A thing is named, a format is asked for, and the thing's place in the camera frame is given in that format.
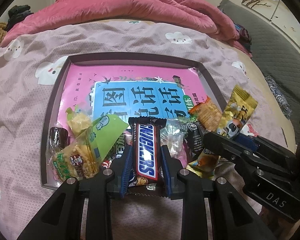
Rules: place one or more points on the brown chocolate bar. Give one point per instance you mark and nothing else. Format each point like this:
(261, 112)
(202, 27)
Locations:
(145, 150)

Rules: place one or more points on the brown plush toy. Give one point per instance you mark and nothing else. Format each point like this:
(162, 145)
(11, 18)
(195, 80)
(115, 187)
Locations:
(1, 33)

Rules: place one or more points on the green clear cake packet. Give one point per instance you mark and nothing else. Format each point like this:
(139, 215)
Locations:
(107, 130)

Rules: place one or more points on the yellow cartoon candy packet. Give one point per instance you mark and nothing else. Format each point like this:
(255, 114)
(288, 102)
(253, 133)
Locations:
(240, 110)

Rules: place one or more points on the clear rice crisp packet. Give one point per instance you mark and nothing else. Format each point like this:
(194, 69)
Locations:
(70, 165)

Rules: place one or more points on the pink book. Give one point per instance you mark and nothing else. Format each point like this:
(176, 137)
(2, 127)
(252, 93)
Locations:
(85, 85)

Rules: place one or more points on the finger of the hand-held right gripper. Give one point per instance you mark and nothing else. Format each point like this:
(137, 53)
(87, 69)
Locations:
(246, 140)
(225, 147)

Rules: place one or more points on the grey quilted headboard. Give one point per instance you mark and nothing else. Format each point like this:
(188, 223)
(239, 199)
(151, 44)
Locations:
(272, 42)

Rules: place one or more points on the colourful clothes bundle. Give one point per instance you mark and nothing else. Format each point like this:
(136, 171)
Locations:
(245, 36)

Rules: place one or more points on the pink fleece blanket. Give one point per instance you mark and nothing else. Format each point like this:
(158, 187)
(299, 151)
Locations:
(115, 10)

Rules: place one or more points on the orange cracker packet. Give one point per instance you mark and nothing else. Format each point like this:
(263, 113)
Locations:
(207, 112)

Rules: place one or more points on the dark cardboard box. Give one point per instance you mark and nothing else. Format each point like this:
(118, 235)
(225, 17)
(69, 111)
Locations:
(130, 57)

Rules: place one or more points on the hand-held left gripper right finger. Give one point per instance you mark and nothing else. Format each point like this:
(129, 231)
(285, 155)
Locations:
(166, 177)

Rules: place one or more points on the dark patterned cloth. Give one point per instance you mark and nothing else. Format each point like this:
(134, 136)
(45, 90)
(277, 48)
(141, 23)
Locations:
(278, 95)

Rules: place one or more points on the blue cookie packet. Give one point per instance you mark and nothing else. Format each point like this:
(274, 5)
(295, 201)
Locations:
(118, 150)

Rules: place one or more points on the beige bed sheet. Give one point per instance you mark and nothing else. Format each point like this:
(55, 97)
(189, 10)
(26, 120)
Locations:
(260, 80)

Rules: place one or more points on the small brown jelly candy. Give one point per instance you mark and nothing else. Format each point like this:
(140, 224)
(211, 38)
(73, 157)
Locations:
(58, 135)

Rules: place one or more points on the dark clothes pile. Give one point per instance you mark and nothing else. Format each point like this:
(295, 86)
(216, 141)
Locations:
(18, 12)

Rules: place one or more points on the clear pastry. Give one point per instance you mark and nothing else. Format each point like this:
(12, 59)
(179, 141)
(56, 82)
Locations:
(175, 132)

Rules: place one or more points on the black snack packet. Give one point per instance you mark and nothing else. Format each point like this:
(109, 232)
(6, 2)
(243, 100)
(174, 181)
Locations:
(195, 140)

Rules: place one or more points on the pink strawberry print bedsheet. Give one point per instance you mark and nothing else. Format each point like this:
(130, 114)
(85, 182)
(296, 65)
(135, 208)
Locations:
(27, 105)

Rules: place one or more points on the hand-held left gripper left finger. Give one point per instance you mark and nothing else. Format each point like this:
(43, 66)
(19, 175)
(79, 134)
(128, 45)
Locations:
(125, 172)

